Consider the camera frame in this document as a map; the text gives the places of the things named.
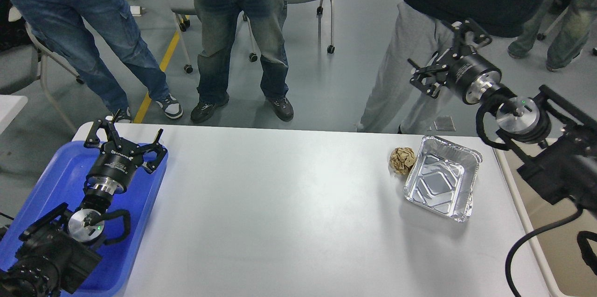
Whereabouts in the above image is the aluminium foil tray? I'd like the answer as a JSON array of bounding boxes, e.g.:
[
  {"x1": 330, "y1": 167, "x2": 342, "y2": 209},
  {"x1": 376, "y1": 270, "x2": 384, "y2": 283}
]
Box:
[{"x1": 403, "y1": 136, "x2": 483, "y2": 222}]

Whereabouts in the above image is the crumpled brown paper ball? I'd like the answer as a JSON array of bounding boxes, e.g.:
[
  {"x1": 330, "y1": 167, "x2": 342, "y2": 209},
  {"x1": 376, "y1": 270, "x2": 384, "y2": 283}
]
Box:
[{"x1": 389, "y1": 147, "x2": 417, "y2": 174}]

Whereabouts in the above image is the white chair right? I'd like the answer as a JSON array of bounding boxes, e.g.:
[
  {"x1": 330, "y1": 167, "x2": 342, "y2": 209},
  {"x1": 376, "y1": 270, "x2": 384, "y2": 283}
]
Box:
[{"x1": 536, "y1": 0, "x2": 571, "y2": 41}]

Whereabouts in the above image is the person in grey sweatpants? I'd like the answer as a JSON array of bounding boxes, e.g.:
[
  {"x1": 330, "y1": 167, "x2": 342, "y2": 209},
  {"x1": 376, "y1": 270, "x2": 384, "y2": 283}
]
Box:
[{"x1": 356, "y1": 0, "x2": 543, "y2": 133}]

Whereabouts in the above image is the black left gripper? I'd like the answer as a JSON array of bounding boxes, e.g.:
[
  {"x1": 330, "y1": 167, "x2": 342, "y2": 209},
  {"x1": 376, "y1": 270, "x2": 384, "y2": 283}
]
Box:
[{"x1": 83, "y1": 110, "x2": 168, "y2": 195}]

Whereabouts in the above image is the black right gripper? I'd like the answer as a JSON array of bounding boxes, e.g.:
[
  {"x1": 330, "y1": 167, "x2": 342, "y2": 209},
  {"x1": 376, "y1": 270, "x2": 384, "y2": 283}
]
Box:
[{"x1": 407, "y1": 19, "x2": 502, "y2": 104}]

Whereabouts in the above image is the person in faded jeans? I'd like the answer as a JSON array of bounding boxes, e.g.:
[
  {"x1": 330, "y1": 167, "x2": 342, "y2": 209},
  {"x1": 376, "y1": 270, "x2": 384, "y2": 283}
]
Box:
[{"x1": 187, "y1": 0, "x2": 294, "y2": 124}]

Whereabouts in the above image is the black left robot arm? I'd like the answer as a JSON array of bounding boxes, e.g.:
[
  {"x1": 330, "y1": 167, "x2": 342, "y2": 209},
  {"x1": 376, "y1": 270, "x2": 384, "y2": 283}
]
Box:
[{"x1": 1, "y1": 120, "x2": 167, "y2": 297}]

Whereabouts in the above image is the white side table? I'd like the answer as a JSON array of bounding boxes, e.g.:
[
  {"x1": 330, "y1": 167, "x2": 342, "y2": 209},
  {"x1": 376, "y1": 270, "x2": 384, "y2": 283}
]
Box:
[{"x1": 0, "y1": 95, "x2": 28, "y2": 135}]

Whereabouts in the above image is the person in blue jeans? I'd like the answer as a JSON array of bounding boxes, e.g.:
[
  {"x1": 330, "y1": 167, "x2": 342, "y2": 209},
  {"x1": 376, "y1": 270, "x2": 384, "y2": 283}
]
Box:
[{"x1": 11, "y1": 0, "x2": 183, "y2": 123}]

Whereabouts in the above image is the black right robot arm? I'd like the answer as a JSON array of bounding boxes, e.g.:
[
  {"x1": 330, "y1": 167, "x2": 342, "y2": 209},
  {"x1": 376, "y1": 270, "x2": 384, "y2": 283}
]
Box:
[{"x1": 409, "y1": 19, "x2": 596, "y2": 297}]

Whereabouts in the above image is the person in light jeans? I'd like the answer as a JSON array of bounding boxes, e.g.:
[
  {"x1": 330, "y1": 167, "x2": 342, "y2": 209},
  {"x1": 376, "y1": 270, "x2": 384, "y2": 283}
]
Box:
[{"x1": 507, "y1": 0, "x2": 597, "y2": 72}]

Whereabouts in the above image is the metal floor plate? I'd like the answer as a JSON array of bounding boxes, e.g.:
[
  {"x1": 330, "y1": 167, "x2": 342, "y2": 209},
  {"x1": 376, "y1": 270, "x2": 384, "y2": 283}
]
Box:
[{"x1": 434, "y1": 116, "x2": 456, "y2": 132}]

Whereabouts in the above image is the blue plastic tray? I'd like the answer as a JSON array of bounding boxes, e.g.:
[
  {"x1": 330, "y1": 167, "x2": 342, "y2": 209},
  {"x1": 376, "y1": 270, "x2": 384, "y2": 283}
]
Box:
[{"x1": 0, "y1": 141, "x2": 168, "y2": 297}]

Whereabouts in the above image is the beige plastic bin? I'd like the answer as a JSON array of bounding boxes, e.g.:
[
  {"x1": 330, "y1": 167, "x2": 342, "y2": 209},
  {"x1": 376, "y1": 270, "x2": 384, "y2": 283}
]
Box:
[{"x1": 494, "y1": 150, "x2": 597, "y2": 297}]

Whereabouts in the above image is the grey chair left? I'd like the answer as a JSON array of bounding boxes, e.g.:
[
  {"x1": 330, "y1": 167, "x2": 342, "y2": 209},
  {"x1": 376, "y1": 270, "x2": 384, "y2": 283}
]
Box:
[{"x1": 0, "y1": 0, "x2": 83, "y2": 131}]

